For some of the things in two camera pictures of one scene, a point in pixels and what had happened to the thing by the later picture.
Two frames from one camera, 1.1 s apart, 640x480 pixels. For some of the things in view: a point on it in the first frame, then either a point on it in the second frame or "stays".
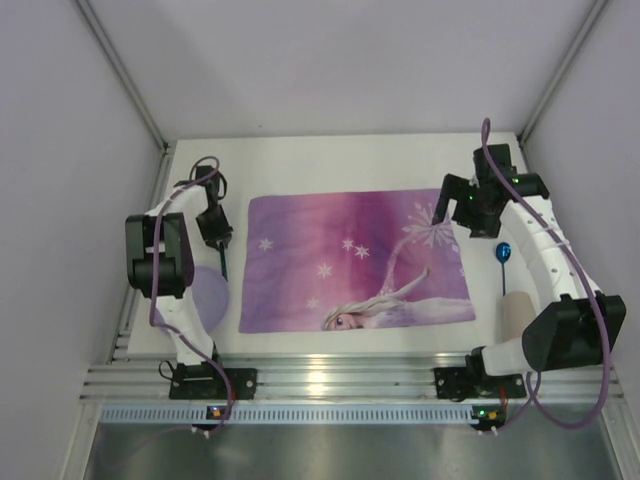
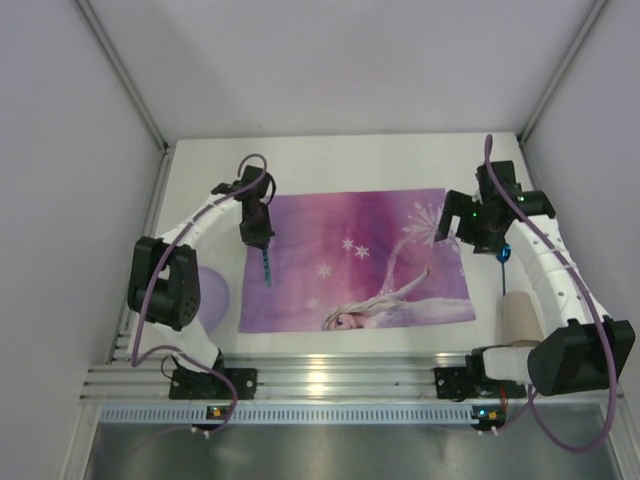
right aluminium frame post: [595, 12] stays
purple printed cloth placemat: [351, 261] stays
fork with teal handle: [223, 260] -> [267, 266]
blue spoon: [503, 253] stays
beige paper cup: [516, 314] stays
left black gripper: [216, 236] -> [256, 234]
